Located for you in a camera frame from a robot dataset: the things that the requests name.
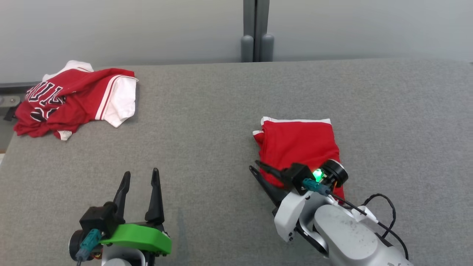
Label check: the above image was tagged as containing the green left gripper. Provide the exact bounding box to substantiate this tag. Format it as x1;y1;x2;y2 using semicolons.
100;168;173;256

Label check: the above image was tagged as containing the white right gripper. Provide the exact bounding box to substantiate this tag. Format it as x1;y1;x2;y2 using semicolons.
249;160;315;243

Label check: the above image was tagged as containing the plain red shirt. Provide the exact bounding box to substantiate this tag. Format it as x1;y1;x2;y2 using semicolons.
253;116;346;202

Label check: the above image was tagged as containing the red jersey with black lettering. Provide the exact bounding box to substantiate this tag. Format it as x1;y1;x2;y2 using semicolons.
14;60;138;141

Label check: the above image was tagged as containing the black round right gripper motor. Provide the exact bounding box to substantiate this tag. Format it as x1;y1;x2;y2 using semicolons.
321;159;348;187

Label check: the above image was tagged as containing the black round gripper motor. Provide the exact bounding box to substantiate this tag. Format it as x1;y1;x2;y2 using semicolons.
68;229;84;261
321;159;348;187

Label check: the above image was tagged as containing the black round left gripper motor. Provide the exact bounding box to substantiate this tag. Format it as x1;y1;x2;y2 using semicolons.
68;229;84;261

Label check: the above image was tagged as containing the grey partition caster foot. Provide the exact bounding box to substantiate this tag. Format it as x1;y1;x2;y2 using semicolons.
0;94;22;122

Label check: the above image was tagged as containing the teal right camera connector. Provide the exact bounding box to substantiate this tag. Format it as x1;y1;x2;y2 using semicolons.
302;178;332;196

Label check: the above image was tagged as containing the teal camera connector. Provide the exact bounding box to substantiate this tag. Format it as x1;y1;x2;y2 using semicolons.
302;178;332;196
75;228;102;266

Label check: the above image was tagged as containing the teal left camera connector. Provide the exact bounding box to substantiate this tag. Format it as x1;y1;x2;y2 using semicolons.
75;228;102;266

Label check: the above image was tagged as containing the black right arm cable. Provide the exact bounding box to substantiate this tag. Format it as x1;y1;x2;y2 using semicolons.
327;192;410;261

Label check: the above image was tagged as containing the grey partition bottom rail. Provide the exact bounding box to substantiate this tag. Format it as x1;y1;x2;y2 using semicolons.
0;82;39;95

